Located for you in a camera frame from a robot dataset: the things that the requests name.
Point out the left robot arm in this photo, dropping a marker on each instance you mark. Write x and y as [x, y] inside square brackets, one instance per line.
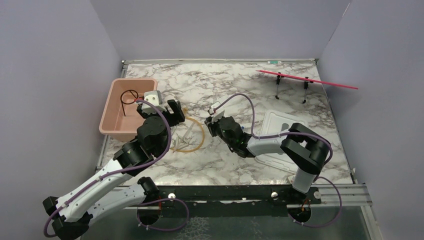
[72, 214]

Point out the pink plastic bin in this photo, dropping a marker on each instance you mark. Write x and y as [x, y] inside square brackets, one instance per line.
[120, 118]

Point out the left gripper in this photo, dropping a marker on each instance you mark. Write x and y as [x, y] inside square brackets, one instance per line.
[177, 116]

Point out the black wire ring stand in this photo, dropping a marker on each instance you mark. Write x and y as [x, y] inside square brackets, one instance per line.
[128, 97]

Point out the clear acrylic tube rack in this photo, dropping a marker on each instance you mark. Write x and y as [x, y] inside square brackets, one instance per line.
[182, 139]

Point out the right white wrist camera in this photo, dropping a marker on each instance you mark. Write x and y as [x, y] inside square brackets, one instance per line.
[216, 112]

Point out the red-edged glass shelf stand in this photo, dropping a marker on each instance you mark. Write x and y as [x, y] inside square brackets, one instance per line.
[306, 81]

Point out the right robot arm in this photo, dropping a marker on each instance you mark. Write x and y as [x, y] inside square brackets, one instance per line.
[308, 150]

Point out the blue base graduated cylinder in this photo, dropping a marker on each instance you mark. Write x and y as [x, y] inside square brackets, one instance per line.
[215, 95]

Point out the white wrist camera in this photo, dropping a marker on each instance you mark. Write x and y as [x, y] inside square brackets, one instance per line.
[153, 97]
[216, 112]

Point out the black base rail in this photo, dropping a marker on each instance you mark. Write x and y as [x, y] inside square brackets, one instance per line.
[214, 201]

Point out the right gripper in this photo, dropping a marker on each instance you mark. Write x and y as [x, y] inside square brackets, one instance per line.
[211, 126]

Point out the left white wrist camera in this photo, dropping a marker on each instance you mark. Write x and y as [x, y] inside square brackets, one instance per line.
[153, 97]

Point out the amber rubber tubing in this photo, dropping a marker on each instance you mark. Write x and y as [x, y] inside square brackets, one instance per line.
[195, 139]

